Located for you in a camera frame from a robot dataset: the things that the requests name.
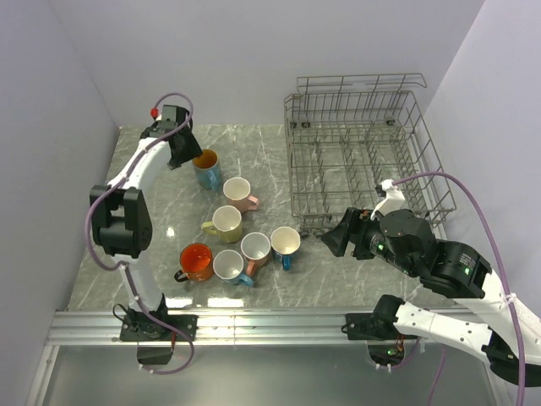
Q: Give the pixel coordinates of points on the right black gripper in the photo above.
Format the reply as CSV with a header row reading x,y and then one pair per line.
x,y
335,239

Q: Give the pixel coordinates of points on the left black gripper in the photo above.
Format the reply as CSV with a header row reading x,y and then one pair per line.
x,y
193,150

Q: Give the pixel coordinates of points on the blue mug orange interior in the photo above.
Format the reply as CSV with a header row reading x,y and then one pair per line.
x,y
207,170

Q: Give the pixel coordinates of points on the pink faceted mug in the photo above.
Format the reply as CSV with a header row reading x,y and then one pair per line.
x,y
237,192

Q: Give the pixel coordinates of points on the yellow faceted mug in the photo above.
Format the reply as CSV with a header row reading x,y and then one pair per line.
x,y
226,224

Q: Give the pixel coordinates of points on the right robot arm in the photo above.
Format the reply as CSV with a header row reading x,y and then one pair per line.
x,y
451,269

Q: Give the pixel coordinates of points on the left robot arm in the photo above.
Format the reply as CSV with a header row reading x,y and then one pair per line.
x,y
119,220

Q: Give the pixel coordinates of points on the dark blue mug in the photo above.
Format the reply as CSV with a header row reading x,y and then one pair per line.
x,y
285,243

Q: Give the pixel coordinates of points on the salmon floral mug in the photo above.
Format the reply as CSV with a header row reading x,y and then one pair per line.
x,y
256,248

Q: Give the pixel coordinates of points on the light blue floral mug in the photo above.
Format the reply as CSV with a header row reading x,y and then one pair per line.
x,y
228,265

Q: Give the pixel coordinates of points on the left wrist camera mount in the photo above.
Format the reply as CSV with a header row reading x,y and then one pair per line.
x,y
169,116

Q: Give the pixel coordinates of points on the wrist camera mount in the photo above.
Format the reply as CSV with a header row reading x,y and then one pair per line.
x,y
169,116
392,199

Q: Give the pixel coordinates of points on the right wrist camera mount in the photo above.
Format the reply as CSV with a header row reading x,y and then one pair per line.
x,y
392,199

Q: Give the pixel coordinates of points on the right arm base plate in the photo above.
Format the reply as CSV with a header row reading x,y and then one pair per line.
x,y
369,327

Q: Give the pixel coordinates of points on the wire dish rack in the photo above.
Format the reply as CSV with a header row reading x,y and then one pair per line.
x,y
347,133

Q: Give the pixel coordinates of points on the orange mug black handle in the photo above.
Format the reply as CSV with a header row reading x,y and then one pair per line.
x,y
195,264

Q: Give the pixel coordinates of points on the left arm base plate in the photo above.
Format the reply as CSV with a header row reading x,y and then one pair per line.
x,y
139,328

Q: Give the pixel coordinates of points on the aluminium mounting rail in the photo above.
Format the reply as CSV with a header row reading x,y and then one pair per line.
x,y
221,327

